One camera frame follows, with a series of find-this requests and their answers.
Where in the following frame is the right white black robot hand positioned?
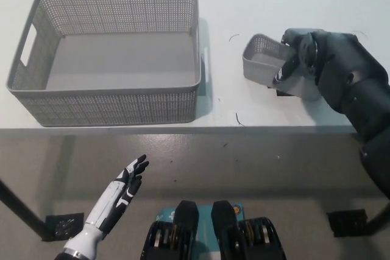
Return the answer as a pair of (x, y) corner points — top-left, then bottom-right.
(272, 27), (384, 108)

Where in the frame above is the black floor foot plate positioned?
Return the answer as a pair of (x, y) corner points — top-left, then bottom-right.
(325, 209), (372, 238)
(44, 212), (85, 242)

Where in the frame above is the black table leg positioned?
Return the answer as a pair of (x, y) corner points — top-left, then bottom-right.
(367, 192), (390, 234)
(0, 177), (49, 239)

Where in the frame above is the small grey perforated basket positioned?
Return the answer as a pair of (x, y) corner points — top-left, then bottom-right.
(242, 33), (322, 102)

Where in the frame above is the large grey perforated basket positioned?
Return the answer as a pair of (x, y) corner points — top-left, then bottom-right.
(5, 0), (210, 127)

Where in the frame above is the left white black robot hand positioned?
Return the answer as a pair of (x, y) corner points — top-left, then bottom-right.
(63, 154), (150, 258)

